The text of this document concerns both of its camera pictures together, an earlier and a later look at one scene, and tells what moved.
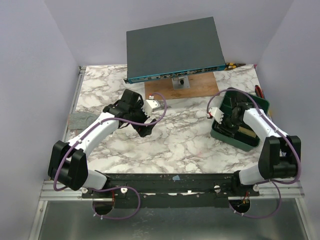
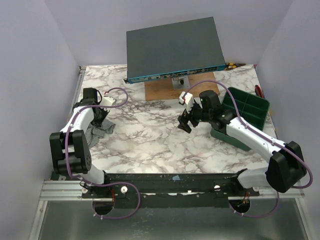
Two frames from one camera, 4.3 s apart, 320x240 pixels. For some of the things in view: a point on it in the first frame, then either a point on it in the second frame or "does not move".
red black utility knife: x=259 y=92 does not move
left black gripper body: x=138 y=114 → x=99 y=118
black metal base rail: x=172 y=190 does not move
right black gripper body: x=227 y=120 → x=190 y=117
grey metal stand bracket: x=180 y=82 does not move
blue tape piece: x=176 y=177 does not move
